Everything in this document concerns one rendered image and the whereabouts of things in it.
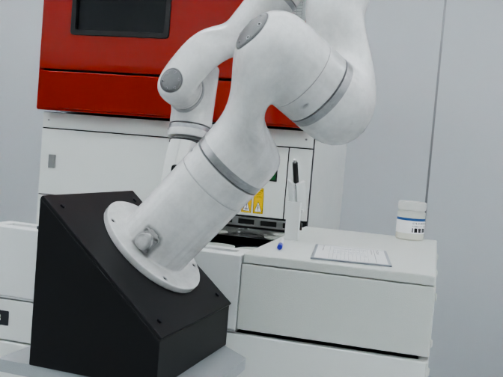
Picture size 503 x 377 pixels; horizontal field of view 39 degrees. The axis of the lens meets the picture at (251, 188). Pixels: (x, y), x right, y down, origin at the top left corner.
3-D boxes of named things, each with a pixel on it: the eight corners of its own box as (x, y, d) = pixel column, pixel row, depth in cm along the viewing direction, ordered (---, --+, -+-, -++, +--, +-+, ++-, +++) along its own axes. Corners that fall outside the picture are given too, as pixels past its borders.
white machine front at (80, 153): (39, 244, 215) (47, 111, 213) (303, 277, 194) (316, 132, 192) (33, 244, 212) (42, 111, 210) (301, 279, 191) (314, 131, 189)
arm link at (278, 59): (263, 206, 107) (377, 91, 101) (168, 135, 99) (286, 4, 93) (250, 171, 117) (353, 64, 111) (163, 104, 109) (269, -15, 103)
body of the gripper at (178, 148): (180, 142, 147) (171, 195, 145) (162, 129, 137) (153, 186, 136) (214, 144, 145) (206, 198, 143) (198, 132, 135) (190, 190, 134)
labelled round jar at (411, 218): (395, 235, 184) (399, 199, 183) (424, 238, 182) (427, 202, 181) (394, 238, 177) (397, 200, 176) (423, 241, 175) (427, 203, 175)
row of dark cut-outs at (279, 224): (151, 215, 203) (152, 206, 203) (302, 232, 192) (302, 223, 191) (150, 215, 202) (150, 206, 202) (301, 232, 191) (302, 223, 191)
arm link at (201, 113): (200, 120, 135) (217, 133, 144) (209, 54, 137) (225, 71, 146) (160, 119, 138) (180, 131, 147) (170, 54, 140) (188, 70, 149)
